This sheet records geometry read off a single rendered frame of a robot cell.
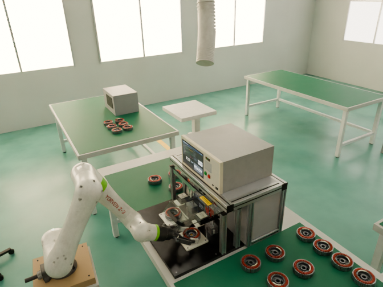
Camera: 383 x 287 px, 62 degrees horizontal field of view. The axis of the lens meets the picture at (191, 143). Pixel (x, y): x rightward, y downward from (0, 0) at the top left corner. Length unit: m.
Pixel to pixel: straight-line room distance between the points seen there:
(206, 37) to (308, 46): 6.68
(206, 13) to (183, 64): 4.11
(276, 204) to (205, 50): 1.50
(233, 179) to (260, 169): 0.20
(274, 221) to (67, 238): 1.20
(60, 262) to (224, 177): 0.92
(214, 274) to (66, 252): 0.78
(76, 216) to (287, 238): 1.27
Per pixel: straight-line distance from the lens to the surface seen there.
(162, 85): 6.88
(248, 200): 1.81
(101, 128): 3.80
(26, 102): 6.28
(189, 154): 2.00
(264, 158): 1.91
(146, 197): 2.46
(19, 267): 3.35
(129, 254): 3.12
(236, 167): 1.80
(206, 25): 2.95
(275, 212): 2.06
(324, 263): 2.05
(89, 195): 1.50
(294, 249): 2.09
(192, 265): 1.90
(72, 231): 1.61
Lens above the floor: 2.15
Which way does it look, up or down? 26 degrees down
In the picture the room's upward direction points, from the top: 2 degrees counter-clockwise
